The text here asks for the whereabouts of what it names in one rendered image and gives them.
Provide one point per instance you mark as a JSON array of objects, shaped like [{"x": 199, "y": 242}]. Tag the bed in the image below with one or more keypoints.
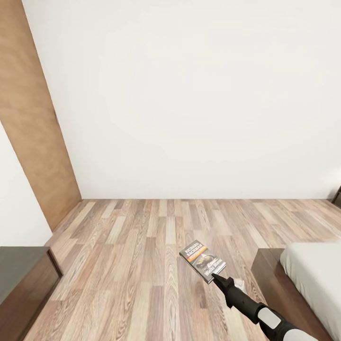
[{"x": 303, "y": 283}]

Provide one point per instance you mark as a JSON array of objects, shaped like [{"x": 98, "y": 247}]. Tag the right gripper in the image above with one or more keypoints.
[{"x": 233, "y": 295}]

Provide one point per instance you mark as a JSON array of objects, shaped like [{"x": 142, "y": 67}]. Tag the sliding door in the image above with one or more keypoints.
[{"x": 28, "y": 116}]

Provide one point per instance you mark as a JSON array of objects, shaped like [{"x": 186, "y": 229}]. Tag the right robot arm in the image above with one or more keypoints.
[{"x": 272, "y": 322}]

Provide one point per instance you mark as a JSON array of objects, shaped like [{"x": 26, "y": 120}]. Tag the hardback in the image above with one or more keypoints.
[{"x": 202, "y": 260}]

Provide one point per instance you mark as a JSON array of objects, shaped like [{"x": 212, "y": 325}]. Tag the bench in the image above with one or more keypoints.
[{"x": 28, "y": 277}]

